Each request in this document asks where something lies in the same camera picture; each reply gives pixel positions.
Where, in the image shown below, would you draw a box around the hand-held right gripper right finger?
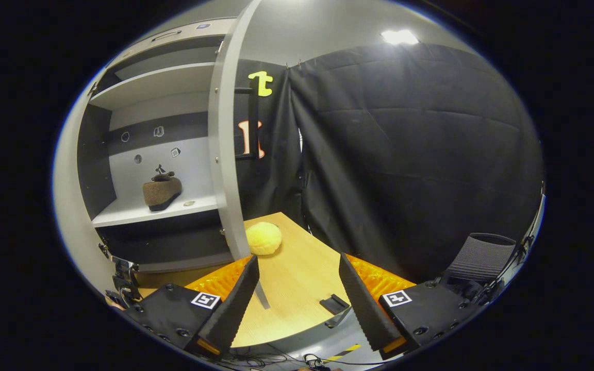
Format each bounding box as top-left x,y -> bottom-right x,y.
338,252 -> 487,361

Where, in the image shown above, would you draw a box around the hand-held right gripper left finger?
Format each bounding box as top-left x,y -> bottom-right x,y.
123,255 -> 260,359

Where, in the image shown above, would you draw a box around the brown fuzzy shoe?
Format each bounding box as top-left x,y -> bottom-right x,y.
142,172 -> 183,212

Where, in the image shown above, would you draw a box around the white shoe cabinet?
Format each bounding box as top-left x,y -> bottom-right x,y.
77,18 -> 241,274

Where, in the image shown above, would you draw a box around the white cabinet shelf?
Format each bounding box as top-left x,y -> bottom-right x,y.
92,195 -> 220,228
89,63 -> 216,110

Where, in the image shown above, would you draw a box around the white cabinet drawer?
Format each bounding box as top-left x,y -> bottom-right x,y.
106,18 -> 238,69

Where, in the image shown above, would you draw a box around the yellow black floor tape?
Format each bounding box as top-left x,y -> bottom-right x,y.
325,344 -> 362,362

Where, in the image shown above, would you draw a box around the yellow plush ball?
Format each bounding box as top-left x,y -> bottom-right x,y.
245,222 -> 283,257

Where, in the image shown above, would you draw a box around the grey mesh office chair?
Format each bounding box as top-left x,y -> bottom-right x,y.
444,233 -> 517,285

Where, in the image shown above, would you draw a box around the black backdrop cloth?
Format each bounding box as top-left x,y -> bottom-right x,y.
234,59 -> 309,227
287,44 -> 544,284

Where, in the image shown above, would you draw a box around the ceiling light panel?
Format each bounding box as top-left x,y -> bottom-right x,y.
381,29 -> 420,46

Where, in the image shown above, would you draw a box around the black cables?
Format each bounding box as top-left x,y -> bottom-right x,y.
219,344 -> 331,371

